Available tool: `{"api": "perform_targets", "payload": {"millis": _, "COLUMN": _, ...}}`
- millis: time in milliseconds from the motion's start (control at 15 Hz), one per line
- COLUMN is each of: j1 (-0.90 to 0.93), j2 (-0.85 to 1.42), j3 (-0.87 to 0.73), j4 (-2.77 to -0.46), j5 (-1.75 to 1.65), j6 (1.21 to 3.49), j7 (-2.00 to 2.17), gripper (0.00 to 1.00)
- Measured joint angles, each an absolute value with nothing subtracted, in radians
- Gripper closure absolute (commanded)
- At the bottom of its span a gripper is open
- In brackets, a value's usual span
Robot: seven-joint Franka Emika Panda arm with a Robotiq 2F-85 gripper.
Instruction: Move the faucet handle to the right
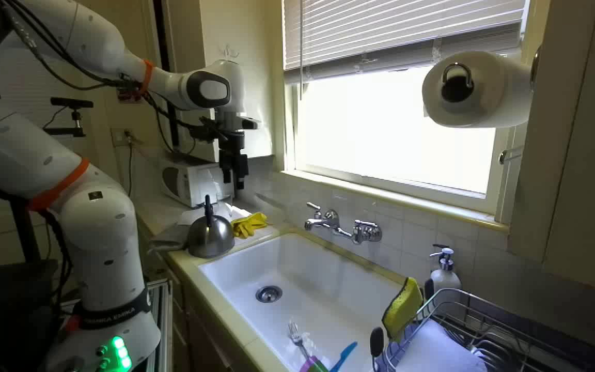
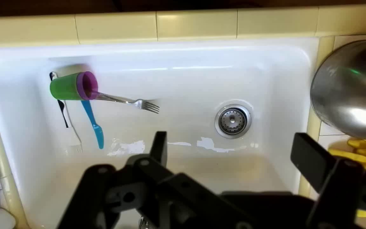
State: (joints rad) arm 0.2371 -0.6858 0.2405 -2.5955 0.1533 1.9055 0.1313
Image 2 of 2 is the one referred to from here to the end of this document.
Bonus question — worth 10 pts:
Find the metal sink drain strainer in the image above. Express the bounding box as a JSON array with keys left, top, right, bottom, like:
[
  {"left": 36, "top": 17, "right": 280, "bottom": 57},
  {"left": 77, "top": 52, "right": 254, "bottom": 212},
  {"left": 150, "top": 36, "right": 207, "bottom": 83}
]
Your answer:
[{"left": 213, "top": 100, "right": 253, "bottom": 140}]

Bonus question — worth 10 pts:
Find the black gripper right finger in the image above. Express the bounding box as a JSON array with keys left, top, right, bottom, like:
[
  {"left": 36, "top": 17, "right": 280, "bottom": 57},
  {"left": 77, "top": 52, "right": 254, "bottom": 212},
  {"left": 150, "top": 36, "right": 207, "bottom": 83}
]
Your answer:
[{"left": 290, "top": 132, "right": 366, "bottom": 229}]

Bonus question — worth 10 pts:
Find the blue plastic utensil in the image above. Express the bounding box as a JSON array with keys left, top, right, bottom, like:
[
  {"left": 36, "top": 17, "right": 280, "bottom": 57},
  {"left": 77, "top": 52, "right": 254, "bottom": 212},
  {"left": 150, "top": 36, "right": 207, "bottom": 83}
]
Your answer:
[{"left": 80, "top": 99, "right": 107, "bottom": 150}]

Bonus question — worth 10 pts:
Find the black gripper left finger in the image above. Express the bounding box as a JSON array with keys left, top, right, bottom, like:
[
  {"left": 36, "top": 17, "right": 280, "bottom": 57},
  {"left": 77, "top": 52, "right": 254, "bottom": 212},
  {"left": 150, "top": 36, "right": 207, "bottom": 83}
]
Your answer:
[{"left": 57, "top": 131, "right": 253, "bottom": 229}]

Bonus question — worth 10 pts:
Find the stainless steel pot lid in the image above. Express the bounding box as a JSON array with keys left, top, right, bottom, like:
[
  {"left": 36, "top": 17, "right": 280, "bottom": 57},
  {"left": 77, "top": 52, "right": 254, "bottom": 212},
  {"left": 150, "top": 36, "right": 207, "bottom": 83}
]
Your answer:
[{"left": 309, "top": 39, "right": 366, "bottom": 140}]

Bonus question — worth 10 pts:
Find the green plastic cup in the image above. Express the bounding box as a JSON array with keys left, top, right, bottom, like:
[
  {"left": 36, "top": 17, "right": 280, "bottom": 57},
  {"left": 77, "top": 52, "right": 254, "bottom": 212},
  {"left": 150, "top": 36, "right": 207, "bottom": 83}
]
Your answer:
[{"left": 48, "top": 72, "right": 83, "bottom": 102}]

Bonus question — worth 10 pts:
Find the black handled metal utensil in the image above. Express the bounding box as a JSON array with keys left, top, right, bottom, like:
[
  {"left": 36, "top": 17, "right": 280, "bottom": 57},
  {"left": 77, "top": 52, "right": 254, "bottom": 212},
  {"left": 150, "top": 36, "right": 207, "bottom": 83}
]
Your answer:
[{"left": 48, "top": 70, "right": 84, "bottom": 145}]

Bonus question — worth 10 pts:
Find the purple plastic cup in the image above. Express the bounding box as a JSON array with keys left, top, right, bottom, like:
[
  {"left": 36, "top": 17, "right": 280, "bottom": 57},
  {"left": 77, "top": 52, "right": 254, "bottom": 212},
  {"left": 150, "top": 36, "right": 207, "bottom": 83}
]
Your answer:
[{"left": 75, "top": 70, "right": 100, "bottom": 102}]

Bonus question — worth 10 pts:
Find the white ceramic sink basin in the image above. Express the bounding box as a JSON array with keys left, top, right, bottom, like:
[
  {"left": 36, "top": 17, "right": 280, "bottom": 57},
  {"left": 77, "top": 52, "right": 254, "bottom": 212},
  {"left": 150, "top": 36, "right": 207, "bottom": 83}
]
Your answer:
[{"left": 0, "top": 37, "right": 320, "bottom": 229}]

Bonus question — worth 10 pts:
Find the silver metal fork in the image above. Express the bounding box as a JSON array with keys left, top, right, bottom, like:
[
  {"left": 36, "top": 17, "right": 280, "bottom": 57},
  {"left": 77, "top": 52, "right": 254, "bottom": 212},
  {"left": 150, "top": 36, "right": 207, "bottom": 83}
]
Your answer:
[{"left": 91, "top": 90, "right": 161, "bottom": 114}]

